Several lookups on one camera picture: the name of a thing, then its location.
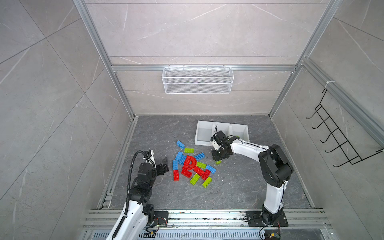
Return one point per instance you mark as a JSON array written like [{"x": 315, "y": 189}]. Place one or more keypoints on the white plastic bin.
[
  {"x": 204, "y": 132},
  {"x": 236, "y": 132},
  {"x": 225, "y": 127}
]

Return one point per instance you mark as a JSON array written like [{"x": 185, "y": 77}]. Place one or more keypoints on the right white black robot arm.
[{"x": 275, "y": 166}]

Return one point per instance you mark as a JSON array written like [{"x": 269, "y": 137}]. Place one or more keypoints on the white left plastic bin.
[{"x": 204, "y": 132}]

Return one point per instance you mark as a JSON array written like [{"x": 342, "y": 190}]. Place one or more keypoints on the white wire mesh basket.
[{"x": 197, "y": 80}]

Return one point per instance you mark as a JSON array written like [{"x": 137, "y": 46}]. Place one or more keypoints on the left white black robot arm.
[{"x": 138, "y": 214}]

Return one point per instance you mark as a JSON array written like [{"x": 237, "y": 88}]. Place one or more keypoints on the red lego brick small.
[{"x": 186, "y": 173}]

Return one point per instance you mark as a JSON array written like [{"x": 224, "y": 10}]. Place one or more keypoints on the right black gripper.
[{"x": 216, "y": 158}]

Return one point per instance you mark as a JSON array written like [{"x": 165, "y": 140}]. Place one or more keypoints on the red lego brick upright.
[{"x": 176, "y": 176}]

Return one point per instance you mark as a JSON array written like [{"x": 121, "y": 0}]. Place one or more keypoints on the blue lego brick pair left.
[{"x": 179, "y": 156}]

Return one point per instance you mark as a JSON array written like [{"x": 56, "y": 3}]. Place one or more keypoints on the black wire hook rack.
[{"x": 335, "y": 132}]

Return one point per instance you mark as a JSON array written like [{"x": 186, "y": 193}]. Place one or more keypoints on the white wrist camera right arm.
[{"x": 215, "y": 145}]

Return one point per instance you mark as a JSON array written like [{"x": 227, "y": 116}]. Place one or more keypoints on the blue lego brick pair right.
[{"x": 182, "y": 159}]

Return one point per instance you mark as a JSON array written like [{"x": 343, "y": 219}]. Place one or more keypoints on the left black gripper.
[{"x": 161, "y": 171}]

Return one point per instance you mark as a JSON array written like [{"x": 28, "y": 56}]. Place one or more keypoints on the red lego brick right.
[{"x": 206, "y": 175}]

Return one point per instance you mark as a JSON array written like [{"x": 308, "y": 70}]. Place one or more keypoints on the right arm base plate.
[{"x": 264, "y": 218}]

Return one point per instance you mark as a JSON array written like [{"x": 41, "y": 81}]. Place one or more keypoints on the white middle plastic bin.
[{"x": 225, "y": 127}]

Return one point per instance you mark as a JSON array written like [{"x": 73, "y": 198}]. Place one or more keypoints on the red lego brick center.
[{"x": 199, "y": 171}]

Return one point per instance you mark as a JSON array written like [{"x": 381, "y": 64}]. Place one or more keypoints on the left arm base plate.
[{"x": 158, "y": 219}]

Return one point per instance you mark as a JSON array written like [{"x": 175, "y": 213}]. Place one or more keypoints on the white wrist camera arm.
[
  {"x": 215, "y": 145},
  {"x": 150, "y": 158}
]

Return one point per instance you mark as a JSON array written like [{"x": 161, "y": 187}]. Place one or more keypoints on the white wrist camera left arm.
[{"x": 150, "y": 158}]

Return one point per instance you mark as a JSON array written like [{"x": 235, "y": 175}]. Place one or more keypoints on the blue lego brick pair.
[
  {"x": 182, "y": 159},
  {"x": 179, "y": 156}
]

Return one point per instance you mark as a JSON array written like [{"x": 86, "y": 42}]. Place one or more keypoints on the white right plastic bin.
[{"x": 236, "y": 132}]

